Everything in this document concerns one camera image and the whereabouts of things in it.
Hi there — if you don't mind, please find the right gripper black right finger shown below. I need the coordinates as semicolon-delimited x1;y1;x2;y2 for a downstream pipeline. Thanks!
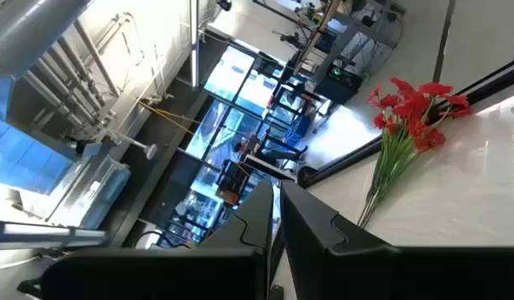
279;180;514;300

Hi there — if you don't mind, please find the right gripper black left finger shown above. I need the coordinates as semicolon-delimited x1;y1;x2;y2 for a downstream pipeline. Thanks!
40;178;275;300

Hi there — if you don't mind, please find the red artificial flower bunch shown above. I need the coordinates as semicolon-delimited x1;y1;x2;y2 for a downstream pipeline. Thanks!
356;77;472;229

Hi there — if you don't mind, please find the black crate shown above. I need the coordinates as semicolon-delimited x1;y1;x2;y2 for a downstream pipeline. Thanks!
214;159;252;205

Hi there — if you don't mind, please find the white hanging lamp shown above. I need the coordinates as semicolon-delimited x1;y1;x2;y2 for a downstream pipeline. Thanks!
110;129;158;162

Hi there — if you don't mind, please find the person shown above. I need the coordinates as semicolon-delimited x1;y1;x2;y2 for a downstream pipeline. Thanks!
233;139;308;168

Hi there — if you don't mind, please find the computer with green light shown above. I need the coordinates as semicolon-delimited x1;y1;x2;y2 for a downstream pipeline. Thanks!
313;61;363;105

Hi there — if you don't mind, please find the gray ceiling pipe rack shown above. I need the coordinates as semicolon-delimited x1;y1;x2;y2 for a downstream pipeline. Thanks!
22;20;122;134

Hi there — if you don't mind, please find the white ceiling light strip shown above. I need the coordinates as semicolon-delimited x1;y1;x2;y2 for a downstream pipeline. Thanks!
187;0;200;89

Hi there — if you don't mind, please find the black aluminium table frame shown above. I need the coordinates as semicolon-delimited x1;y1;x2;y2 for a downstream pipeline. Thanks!
297;56;514;189

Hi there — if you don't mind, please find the aluminium frame bar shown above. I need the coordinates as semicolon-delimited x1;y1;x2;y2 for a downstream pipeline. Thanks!
0;219;108;251

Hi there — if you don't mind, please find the silver ventilation duct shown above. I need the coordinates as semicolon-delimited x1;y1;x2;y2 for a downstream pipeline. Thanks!
0;0;93;80

